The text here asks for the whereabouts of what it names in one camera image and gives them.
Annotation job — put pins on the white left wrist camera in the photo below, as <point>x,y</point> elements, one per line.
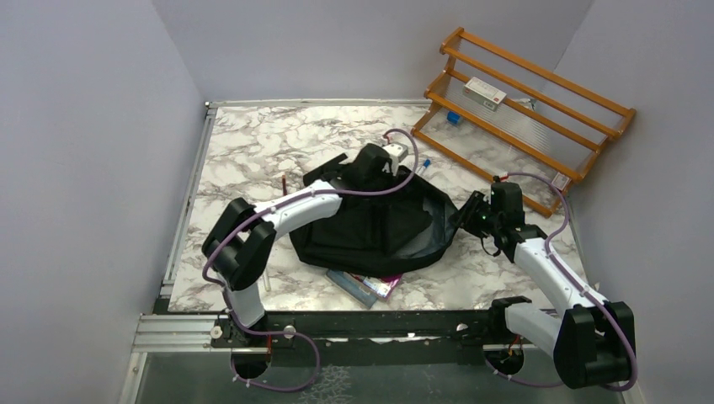
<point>397,153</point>

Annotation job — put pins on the small red white box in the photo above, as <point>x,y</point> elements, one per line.
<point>560,181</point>

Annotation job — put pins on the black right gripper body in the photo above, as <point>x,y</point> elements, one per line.
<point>477,216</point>

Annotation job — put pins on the pale yellow pencil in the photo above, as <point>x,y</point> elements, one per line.
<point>267,284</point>

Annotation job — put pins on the small blue object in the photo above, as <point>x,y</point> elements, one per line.
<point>453,118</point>

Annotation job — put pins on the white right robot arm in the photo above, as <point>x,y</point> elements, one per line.
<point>591,340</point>

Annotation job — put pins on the orange wooden shelf rack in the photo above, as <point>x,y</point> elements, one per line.
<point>547,123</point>

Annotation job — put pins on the black metal base rail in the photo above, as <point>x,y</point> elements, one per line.
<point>341,338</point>

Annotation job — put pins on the black student bag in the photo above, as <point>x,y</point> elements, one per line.
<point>381,236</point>

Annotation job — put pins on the dark blue book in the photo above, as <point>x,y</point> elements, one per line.
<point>351,286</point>

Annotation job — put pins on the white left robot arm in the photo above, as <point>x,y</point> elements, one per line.
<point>239,244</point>

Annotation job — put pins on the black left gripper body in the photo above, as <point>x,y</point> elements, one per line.
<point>386,181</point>

